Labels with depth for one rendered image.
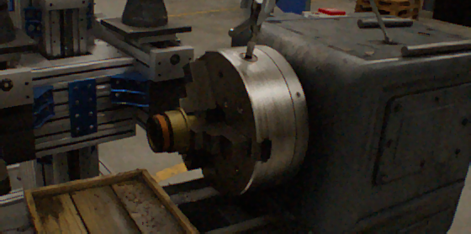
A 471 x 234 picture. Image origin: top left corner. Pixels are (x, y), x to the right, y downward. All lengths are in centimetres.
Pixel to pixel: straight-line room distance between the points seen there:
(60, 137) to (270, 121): 78
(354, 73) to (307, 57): 13
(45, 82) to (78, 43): 20
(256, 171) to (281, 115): 12
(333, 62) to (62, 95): 82
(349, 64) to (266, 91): 17
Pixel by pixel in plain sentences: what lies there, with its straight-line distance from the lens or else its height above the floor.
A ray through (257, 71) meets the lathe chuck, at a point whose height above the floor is 122.
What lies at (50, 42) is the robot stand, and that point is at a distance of 154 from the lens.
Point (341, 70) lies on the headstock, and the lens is 95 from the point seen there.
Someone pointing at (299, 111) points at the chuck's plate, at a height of 115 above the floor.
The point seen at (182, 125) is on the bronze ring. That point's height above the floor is 111.
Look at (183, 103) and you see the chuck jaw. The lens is 99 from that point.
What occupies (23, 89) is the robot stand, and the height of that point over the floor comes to 107.
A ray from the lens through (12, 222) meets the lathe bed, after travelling 114.
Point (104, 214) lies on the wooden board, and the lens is 108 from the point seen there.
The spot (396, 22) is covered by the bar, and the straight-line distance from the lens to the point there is 137.
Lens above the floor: 149
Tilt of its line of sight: 21 degrees down
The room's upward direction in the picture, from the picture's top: 4 degrees clockwise
